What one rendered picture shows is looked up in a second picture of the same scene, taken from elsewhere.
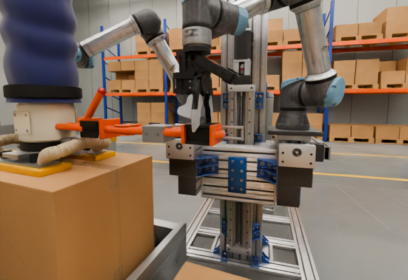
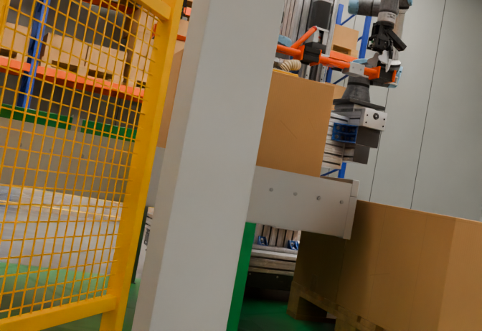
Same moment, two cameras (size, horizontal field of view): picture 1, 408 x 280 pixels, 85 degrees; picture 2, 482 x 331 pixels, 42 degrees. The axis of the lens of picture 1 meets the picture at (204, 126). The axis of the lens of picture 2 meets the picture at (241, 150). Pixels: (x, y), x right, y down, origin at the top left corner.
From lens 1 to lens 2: 2.43 m
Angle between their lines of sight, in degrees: 41
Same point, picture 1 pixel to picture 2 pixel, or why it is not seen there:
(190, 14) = (393, 6)
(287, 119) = (359, 92)
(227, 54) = (301, 18)
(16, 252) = (287, 127)
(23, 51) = not seen: outside the picture
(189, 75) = (386, 39)
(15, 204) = (298, 92)
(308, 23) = (397, 22)
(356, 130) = not seen: hidden behind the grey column
